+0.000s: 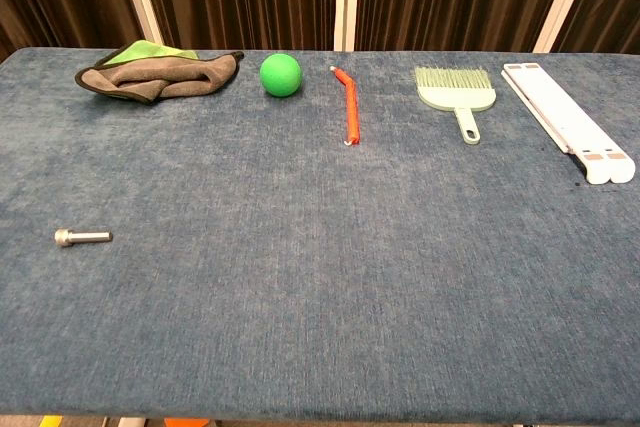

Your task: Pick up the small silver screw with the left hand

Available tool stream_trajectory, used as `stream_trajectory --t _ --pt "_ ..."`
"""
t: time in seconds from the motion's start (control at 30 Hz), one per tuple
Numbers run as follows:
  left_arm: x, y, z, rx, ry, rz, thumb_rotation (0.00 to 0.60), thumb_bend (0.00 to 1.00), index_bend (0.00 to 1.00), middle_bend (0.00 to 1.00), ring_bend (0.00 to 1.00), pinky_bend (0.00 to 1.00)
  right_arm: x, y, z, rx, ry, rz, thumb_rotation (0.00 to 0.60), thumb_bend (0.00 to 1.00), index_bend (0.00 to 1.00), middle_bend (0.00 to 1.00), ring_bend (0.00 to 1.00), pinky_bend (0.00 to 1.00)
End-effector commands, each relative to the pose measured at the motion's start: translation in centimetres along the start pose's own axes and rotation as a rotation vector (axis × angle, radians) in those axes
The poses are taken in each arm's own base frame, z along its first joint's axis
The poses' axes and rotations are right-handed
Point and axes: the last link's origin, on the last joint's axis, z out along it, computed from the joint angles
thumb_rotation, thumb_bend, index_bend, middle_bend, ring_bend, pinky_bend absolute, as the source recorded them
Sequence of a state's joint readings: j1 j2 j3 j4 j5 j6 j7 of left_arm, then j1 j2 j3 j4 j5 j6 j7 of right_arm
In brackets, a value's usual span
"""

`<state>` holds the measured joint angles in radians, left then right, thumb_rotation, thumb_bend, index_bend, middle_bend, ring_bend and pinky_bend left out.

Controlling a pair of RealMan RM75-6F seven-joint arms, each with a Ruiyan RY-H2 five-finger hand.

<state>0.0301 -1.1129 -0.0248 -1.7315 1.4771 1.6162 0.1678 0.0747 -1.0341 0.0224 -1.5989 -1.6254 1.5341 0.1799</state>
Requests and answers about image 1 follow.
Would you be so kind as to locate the light green hand brush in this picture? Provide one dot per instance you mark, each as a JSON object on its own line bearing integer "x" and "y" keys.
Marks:
{"x": 457, "y": 93}

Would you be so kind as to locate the small silver metal bolt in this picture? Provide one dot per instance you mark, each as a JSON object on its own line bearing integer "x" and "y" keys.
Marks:
{"x": 75, "y": 237}

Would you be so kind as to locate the white folding laptop stand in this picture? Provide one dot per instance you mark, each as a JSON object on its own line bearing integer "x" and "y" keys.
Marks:
{"x": 565, "y": 117}

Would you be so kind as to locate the blue table cloth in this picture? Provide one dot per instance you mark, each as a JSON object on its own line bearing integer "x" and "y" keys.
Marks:
{"x": 320, "y": 267}

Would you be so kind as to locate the orange sealing clip stick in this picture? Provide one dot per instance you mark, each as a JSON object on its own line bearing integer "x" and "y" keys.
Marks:
{"x": 351, "y": 107}

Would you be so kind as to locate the green ball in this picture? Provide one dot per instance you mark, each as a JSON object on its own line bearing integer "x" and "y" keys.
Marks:
{"x": 281, "y": 75}

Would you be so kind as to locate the grey and green cloth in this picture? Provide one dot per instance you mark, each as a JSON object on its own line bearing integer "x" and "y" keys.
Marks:
{"x": 165, "y": 78}

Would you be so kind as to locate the orange object under table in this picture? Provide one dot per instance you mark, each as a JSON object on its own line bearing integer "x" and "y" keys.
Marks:
{"x": 186, "y": 422}

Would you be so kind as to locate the yellow object under table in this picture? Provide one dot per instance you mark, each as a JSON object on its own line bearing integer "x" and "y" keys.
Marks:
{"x": 49, "y": 421}

